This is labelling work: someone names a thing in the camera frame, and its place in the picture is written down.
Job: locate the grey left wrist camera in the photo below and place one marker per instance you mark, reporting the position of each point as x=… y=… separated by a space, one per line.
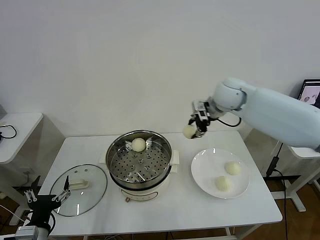
x=26 y=232

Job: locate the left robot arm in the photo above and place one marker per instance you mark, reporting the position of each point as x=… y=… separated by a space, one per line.
x=44 y=231

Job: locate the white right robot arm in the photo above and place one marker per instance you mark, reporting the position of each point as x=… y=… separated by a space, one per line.
x=275 y=112

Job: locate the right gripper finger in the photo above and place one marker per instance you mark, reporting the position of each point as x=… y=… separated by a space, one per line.
x=201 y=133
x=192 y=121

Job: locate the white side table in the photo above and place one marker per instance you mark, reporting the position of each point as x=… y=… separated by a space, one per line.
x=22 y=130
x=300 y=152

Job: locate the stainless steel steamer basket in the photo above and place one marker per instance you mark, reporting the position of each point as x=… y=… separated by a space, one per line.
x=150 y=162

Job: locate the cream electric cooker pot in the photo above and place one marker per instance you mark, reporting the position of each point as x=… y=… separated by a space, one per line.
x=142 y=193

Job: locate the white round plate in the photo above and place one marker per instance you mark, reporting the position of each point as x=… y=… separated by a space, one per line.
x=207 y=175

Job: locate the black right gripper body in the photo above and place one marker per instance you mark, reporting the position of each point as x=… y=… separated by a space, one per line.
x=203 y=121

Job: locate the white steamed baozi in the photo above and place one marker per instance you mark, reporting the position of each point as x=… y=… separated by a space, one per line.
x=233 y=168
x=188 y=132
x=223 y=183
x=138 y=145

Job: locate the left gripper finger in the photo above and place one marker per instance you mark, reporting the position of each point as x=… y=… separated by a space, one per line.
x=31 y=195
x=62 y=195

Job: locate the open grey laptop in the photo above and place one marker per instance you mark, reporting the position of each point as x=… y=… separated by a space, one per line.
x=310 y=95

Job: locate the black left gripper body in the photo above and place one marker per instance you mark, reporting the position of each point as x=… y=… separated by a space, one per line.
x=42 y=205

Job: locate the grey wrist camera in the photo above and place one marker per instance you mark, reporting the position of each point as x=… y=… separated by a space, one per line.
x=26 y=232
x=200 y=105

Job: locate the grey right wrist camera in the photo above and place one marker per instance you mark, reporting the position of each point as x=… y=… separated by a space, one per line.
x=200 y=105

